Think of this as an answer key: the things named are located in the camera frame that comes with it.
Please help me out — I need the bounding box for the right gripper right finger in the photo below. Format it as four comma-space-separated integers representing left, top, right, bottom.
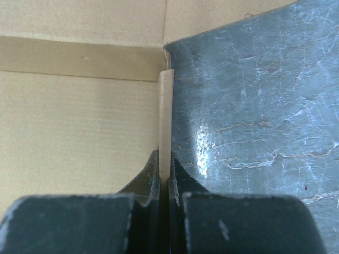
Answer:
168, 154, 326, 253

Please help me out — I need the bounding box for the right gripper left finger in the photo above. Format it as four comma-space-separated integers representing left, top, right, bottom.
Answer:
1, 151, 160, 253

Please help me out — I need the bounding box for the large cardboard box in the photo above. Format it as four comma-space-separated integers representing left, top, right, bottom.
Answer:
1, 1, 289, 201

